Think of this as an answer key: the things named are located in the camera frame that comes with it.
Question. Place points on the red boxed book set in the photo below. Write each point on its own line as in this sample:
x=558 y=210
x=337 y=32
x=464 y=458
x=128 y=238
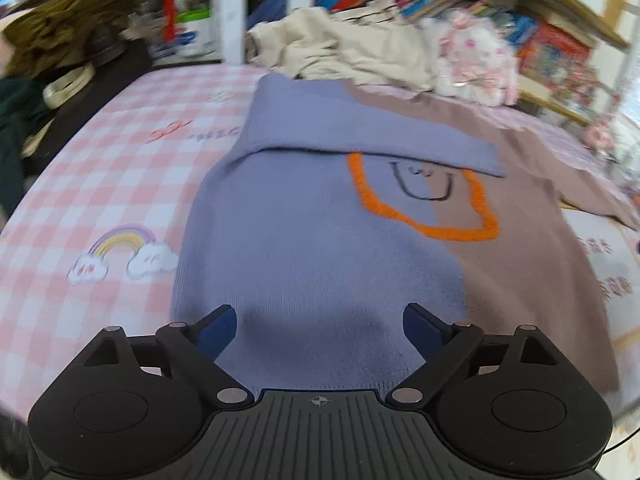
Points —
x=555 y=55

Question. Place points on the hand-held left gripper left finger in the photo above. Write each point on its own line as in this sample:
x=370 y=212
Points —
x=220 y=331

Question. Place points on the black bag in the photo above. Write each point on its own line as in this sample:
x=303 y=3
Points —
x=115 y=77

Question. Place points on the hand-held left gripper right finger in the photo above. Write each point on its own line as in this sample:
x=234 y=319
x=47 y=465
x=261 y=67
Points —
x=422 y=331

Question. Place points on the purple and brown sweater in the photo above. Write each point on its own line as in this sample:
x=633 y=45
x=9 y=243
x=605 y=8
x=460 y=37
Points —
x=325 y=260

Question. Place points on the red bottle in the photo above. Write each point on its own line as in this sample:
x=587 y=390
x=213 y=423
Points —
x=170 y=10

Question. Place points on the olive cloth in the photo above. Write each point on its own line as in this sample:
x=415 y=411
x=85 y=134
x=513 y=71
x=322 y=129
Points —
x=65 y=25

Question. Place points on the white pink plush bunny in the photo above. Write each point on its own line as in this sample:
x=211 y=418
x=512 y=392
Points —
x=475 y=60

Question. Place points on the dark green cloth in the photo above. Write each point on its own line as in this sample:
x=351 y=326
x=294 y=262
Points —
x=20 y=135

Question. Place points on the small pink plush toy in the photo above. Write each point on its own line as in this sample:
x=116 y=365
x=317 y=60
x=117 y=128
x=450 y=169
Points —
x=599 y=135

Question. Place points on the beige garment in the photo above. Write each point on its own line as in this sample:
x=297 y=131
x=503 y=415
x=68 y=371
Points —
x=360 y=50

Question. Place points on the white canister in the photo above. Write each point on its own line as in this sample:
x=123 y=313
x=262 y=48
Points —
x=200 y=35

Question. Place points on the white wooden bookshelf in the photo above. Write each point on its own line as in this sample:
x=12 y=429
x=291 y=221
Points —
x=232 y=10

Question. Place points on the pink checked table mat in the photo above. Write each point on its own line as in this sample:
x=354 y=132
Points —
x=100 y=160

